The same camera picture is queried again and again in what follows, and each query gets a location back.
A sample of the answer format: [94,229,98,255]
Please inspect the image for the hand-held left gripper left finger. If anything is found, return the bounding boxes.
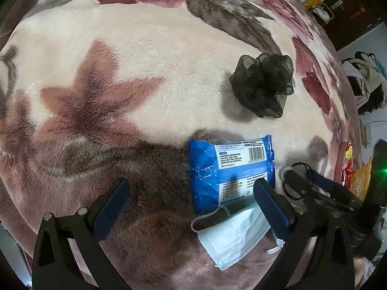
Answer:
[33,178,131,290]

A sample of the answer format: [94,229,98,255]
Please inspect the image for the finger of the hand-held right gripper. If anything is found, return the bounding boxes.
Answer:
[306,168,363,206]
[285,170,349,216]

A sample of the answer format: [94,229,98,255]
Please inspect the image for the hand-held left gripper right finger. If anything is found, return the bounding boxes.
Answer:
[253,178,355,290]

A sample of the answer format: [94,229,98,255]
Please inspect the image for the pearl hair tie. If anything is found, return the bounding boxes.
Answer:
[279,162,309,200]

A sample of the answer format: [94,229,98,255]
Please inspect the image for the yellow plastic basket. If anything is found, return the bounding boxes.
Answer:
[351,156,374,202]

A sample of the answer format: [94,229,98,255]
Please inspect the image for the light blue face mask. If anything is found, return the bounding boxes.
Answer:
[190,205,285,271]

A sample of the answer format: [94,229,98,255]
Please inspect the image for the pink tray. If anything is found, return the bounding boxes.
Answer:
[333,140,355,185]

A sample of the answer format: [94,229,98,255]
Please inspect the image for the pile of wrapped candies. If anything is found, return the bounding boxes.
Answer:
[344,145,358,185]

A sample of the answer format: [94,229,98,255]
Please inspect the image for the blue mask packet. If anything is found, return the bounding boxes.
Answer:
[188,136,276,215]

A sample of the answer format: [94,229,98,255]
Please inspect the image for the black organza scrunchie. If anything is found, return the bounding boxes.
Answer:
[229,52,294,119]

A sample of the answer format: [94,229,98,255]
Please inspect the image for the pile of clothes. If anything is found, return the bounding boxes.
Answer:
[342,51,387,115]

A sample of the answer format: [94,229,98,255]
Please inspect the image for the floral plush blanket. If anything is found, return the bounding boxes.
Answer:
[0,0,366,290]

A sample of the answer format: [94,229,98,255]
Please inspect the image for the white handbag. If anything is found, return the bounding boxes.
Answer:
[313,2,335,25]

